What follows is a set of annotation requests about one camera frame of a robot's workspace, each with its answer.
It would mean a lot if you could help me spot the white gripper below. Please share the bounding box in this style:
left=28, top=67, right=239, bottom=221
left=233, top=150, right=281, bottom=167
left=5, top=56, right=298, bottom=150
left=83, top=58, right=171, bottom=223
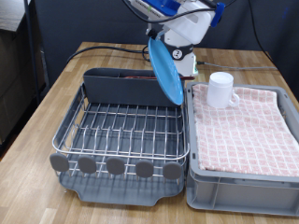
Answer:
left=145, top=10, right=215, bottom=45

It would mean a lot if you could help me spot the blue plate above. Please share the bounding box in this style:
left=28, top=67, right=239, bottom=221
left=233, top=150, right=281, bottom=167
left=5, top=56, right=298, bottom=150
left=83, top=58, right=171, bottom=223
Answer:
left=148, top=36, right=185, bottom=106

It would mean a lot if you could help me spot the brown wooden spoon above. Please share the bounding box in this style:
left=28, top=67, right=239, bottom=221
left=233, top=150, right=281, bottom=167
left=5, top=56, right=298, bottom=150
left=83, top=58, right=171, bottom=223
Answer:
left=124, top=74, right=192, bottom=80

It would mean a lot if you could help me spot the grey dish rack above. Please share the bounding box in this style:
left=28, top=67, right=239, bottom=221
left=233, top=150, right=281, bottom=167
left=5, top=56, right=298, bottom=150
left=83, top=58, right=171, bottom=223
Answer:
left=53, top=83, right=188, bottom=207

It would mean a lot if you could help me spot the dark grey utensil holder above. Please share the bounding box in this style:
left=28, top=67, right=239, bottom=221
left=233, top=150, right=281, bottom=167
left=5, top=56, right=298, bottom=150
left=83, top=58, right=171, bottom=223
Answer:
left=82, top=67, right=186, bottom=108

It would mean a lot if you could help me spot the white mug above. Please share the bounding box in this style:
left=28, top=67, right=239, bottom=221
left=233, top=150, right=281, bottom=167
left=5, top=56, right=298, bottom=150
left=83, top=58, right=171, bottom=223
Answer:
left=206, top=71, right=241, bottom=109

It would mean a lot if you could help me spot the black metal pole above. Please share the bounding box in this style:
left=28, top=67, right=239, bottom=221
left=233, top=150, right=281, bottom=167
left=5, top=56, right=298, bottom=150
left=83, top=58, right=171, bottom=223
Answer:
left=23, top=0, right=41, bottom=105

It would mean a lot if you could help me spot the pink checked towel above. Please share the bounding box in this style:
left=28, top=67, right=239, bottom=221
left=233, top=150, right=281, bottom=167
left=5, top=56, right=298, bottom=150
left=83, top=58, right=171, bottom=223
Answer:
left=192, top=83, right=299, bottom=177

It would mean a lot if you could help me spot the dark wooden cabinet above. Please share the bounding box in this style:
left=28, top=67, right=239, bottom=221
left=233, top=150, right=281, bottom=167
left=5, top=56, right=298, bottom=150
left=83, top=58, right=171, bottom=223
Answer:
left=0, top=0, right=48, bottom=153

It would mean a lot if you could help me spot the grey plastic crate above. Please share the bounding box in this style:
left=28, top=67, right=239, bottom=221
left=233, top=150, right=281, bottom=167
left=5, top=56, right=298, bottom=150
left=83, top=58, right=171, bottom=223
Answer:
left=185, top=81, right=299, bottom=217

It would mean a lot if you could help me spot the looped black base cable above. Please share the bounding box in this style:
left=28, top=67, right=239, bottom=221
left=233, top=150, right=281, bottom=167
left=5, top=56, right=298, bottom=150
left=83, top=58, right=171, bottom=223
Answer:
left=141, top=45, right=152, bottom=63

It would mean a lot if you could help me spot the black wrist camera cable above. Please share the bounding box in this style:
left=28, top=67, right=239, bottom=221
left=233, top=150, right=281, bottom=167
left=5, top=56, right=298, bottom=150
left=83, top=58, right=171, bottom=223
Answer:
left=121, top=0, right=237, bottom=25

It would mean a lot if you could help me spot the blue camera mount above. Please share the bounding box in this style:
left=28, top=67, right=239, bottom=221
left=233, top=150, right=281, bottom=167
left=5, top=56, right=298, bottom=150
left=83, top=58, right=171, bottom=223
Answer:
left=142, top=0, right=182, bottom=17

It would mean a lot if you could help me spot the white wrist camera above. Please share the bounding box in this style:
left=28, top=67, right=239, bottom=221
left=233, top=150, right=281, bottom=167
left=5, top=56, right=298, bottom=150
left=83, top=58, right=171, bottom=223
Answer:
left=133, top=0, right=163, bottom=14

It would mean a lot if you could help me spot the long black table cable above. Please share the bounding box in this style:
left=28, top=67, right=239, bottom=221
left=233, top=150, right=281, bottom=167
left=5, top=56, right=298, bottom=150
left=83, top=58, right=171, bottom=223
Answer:
left=65, top=46, right=148, bottom=64

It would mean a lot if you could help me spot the blue cable clip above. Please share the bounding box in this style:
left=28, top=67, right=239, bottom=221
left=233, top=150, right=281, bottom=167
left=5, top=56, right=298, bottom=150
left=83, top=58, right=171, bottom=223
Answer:
left=209, top=2, right=226, bottom=28

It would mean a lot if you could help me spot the grey cable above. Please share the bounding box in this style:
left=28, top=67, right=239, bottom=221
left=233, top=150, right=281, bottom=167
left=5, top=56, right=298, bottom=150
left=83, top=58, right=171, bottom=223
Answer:
left=196, top=61, right=278, bottom=71

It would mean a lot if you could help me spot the thin black hanging cable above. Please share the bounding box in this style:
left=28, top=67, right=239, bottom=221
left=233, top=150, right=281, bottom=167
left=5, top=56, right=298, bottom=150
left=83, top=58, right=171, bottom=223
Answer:
left=246, top=0, right=283, bottom=73

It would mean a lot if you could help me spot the metal wire dish rack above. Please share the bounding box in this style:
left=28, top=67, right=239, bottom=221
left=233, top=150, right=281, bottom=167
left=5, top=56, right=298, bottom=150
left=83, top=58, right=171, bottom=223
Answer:
left=50, top=82, right=191, bottom=181

